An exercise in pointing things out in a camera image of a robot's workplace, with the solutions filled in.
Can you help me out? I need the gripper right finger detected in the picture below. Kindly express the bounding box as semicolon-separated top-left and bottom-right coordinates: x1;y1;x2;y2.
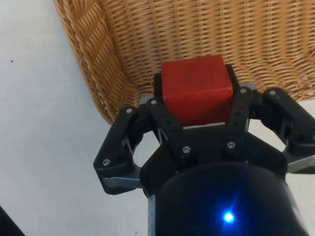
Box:
220;63;315;175

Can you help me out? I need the red cube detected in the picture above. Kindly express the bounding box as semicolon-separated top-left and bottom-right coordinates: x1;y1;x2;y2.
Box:
161;55;234;127

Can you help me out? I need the brown wicker basket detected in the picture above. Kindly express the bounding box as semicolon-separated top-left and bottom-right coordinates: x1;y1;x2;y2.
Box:
53;0;315;125

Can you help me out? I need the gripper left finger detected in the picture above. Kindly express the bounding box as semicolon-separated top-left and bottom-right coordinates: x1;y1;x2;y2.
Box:
93;72;198;196

